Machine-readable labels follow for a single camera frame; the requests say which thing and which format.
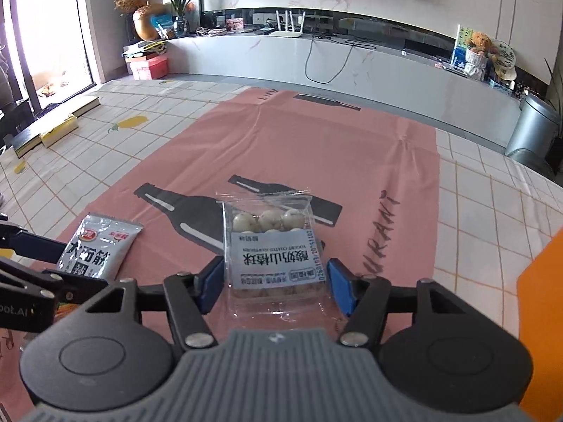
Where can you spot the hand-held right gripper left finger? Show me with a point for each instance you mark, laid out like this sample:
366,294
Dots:
210,285

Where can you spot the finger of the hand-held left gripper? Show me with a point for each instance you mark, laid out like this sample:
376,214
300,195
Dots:
66,288
39,246

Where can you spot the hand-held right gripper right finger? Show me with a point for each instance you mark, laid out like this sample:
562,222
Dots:
343,285

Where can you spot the grey white snack packet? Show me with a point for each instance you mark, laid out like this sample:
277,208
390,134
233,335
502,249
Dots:
103,241

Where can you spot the clear tray of white balls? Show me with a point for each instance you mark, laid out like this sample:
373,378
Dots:
272,263

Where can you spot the orange cardboard box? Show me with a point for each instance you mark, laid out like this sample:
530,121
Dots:
543,316

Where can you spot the yellow flat box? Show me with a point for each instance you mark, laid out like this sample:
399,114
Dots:
59,131

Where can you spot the pink mat with bottle print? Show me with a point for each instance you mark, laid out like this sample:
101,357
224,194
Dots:
308,149

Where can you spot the white marble TV cabinet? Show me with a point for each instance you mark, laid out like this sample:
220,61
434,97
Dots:
396,83

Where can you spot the pink gift box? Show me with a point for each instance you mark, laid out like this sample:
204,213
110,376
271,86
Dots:
149,68

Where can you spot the silver trash can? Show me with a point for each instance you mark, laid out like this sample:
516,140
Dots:
532,134

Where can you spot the orange vase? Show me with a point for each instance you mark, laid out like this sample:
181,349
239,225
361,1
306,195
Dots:
147,24

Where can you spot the blue toy figure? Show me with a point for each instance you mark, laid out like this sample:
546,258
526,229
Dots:
163,24

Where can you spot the white router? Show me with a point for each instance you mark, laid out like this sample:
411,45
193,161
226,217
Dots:
286,33

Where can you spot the green picture card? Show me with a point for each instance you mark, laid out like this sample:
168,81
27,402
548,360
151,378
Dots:
461,46

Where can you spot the teddy bear in white basket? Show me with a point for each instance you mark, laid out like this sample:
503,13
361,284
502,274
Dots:
478,52

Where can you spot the round white paper fan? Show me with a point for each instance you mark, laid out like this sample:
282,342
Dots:
505,59

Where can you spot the green plant in glass vase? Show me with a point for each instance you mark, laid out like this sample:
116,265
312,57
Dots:
181,2

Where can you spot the small pink photo frame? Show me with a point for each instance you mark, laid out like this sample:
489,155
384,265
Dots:
235,25

